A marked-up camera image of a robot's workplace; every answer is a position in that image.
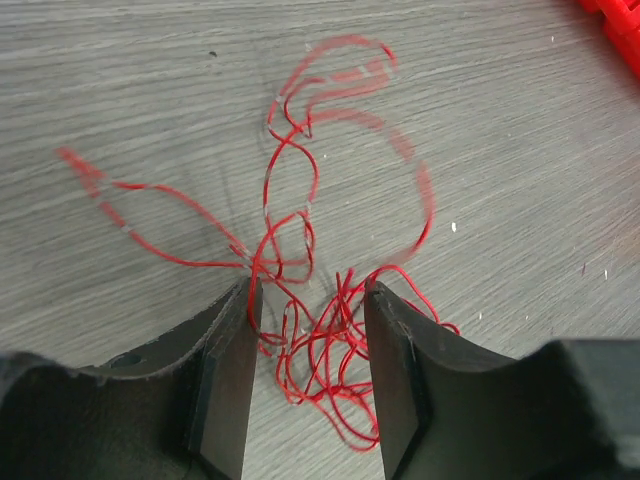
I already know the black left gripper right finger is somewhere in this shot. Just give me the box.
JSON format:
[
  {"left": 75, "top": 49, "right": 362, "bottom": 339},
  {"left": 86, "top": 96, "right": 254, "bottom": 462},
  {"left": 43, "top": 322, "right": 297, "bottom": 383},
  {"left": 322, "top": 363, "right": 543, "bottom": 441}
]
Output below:
[{"left": 364, "top": 283, "right": 639, "bottom": 479}]

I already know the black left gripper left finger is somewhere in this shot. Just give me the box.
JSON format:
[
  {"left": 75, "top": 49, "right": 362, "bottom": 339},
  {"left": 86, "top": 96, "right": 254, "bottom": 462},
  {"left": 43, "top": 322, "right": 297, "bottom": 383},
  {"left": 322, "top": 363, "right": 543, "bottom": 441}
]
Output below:
[{"left": 1, "top": 280, "right": 262, "bottom": 479}]

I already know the wire bundle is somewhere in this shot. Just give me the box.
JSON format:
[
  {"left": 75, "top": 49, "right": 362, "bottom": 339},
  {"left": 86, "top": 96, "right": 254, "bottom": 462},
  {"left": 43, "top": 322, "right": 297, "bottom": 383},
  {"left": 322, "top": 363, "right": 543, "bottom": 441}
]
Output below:
[{"left": 54, "top": 34, "right": 461, "bottom": 454}]

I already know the red compartment tray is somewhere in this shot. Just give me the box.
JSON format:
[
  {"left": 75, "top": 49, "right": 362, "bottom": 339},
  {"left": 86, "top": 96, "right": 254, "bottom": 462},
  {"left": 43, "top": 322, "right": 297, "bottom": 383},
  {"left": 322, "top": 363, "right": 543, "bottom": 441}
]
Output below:
[{"left": 578, "top": 0, "right": 640, "bottom": 77}]

